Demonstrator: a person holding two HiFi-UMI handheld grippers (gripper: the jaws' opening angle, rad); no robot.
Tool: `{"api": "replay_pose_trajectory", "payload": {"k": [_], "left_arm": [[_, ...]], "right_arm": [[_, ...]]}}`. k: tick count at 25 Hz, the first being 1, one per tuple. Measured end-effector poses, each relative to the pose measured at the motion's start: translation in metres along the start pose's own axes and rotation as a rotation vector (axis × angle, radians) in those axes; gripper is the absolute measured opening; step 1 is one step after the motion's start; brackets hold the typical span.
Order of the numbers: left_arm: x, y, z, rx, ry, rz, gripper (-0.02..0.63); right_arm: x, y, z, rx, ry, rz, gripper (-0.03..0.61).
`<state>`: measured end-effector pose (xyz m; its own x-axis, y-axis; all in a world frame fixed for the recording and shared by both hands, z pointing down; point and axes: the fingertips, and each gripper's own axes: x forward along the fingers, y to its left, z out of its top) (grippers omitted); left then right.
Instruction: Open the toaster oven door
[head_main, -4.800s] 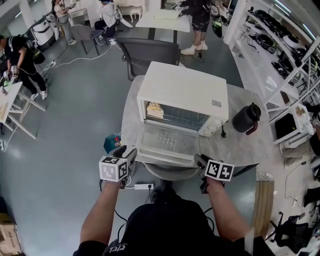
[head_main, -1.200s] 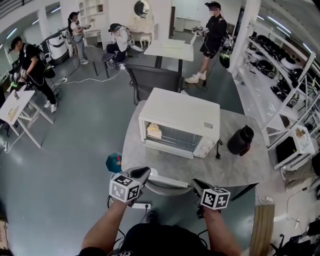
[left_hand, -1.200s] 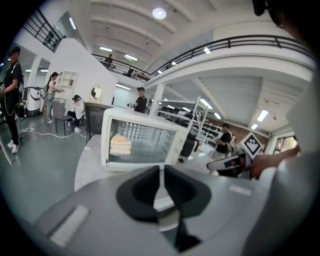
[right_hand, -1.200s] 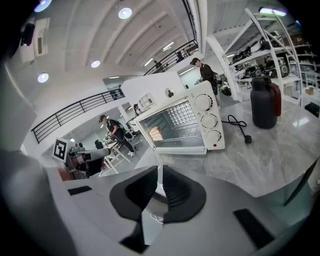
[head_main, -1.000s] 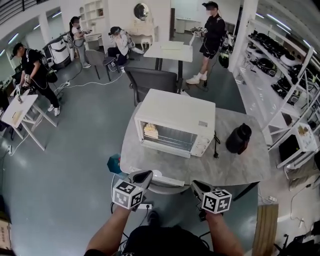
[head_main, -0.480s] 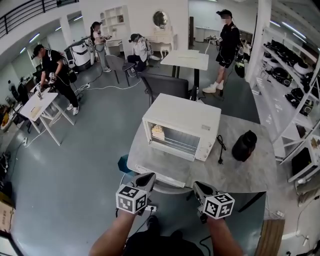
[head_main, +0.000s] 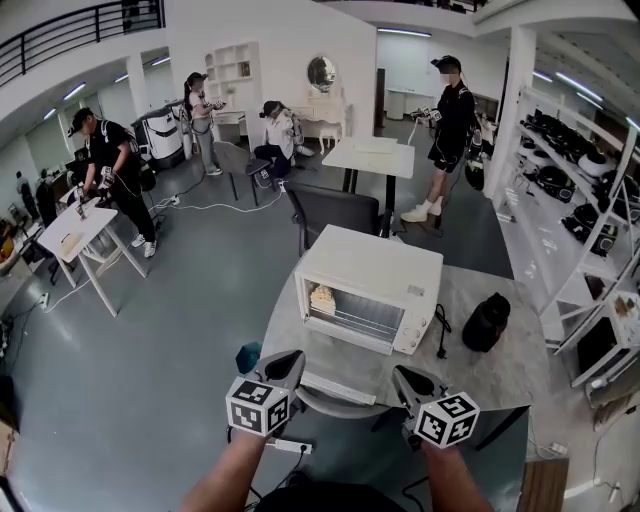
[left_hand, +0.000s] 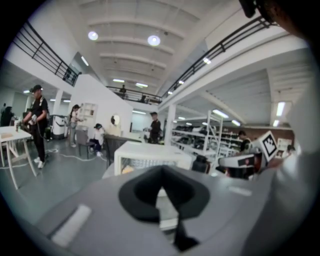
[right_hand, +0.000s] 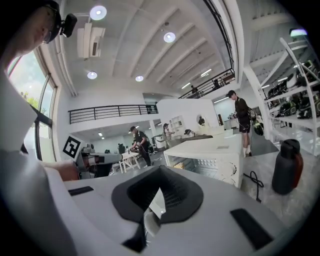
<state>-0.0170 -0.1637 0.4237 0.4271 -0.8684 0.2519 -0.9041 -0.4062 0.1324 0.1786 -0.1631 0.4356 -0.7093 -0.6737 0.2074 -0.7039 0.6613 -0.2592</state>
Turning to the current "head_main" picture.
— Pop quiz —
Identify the light grey round chair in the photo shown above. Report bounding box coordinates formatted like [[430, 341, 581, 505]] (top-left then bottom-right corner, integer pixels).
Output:
[[294, 387, 396, 434]]

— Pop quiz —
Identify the white square table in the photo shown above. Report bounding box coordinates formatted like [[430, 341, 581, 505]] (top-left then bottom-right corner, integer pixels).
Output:
[[322, 135, 416, 196]]

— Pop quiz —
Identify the group of black white devices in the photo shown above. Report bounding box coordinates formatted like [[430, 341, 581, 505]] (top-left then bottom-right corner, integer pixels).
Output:
[[517, 109, 640, 256]]

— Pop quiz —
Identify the white black mobile machine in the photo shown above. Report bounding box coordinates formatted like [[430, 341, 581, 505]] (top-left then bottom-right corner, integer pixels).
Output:
[[130, 99, 194, 171]]

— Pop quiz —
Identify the wooden board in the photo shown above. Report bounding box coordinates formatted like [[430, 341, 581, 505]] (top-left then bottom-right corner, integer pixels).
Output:
[[519, 457, 571, 512]]

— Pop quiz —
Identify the white vanity dresser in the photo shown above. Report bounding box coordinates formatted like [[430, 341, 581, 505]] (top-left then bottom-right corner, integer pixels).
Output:
[[299, 94, 354, 154]]

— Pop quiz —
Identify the person's black clothing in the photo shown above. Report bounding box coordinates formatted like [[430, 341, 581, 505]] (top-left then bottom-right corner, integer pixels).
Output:
[[252, 480, 419, 512]]

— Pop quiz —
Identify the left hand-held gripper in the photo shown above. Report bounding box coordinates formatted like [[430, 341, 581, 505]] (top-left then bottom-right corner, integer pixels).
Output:
[[225, 350, 306, 439]]

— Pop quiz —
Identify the person's right forearm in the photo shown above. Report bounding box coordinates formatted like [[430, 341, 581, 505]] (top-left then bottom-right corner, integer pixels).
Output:
[[422, 443, 496, 512]]

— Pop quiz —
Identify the white floor cable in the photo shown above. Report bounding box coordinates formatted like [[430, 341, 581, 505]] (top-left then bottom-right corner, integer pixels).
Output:
[[152, 192, 286, 214]]

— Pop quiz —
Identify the person's left forearm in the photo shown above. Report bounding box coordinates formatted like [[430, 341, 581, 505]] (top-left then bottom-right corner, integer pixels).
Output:
[[177, 429, 269, 512]]

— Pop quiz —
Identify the cardboard box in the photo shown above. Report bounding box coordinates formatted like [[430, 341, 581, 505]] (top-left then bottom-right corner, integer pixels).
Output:
[[0, 419, 21, 476]]

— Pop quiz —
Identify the white shelving rack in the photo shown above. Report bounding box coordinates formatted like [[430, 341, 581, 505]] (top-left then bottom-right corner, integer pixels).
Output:
[[492, 84, 640, 351]]

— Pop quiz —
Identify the black cable with plug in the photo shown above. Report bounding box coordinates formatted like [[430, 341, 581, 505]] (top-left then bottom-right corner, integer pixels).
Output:
[[433, 303, 454, 361]]

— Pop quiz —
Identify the small white side table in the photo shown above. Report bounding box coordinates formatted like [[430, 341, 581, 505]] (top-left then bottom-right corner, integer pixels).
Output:
[[569, 289, 640, 389]]

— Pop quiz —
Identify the stack of toast slices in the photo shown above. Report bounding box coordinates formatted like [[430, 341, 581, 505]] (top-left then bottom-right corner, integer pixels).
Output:
[[309, 284, 337, 315]]

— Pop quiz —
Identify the teal waste bin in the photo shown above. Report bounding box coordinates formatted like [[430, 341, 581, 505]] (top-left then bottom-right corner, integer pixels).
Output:
[[235, 341, 264, 376]]

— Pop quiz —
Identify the white wall shelf unit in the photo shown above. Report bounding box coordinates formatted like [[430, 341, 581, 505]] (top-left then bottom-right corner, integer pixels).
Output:
[[203, 40, 262, 109]]

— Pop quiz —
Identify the white oven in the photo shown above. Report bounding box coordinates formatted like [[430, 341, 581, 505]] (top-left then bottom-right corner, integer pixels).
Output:
[[293, 223, 445, 357]]

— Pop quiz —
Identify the black mesh chair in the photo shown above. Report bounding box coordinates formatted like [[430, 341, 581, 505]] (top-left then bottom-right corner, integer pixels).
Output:
[[284, 182, 394, 256]]

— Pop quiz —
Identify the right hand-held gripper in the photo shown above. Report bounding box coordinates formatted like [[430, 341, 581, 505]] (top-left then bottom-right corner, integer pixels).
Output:
[[392, 365, 481, 449]]

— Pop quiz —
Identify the round mirror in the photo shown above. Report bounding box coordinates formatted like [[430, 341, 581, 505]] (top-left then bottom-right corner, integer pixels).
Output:
[[305, 54, 339, 94]]

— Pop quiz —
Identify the black balcony railing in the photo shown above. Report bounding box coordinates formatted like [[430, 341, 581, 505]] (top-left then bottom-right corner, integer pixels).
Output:
[[0, 0, 166, 90]]

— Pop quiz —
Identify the black box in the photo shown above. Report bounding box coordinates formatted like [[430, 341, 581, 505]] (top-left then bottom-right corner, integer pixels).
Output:
[[574, 314, 631, 379]]

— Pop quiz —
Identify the dark brown jar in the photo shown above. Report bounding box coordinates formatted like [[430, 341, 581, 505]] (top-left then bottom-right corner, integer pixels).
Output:
[[460, 292, 512, 354]]

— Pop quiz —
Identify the grey upholstered chair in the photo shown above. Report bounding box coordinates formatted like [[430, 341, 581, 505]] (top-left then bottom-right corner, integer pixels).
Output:
[[227, 155, 274, 207]]

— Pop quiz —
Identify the white folding table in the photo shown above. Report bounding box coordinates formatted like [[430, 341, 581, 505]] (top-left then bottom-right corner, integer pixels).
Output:
[[37, 197, 149, 317]]

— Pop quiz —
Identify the black green bag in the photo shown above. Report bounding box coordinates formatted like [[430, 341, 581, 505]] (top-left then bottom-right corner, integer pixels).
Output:
[[463, 147, 487, 192]]

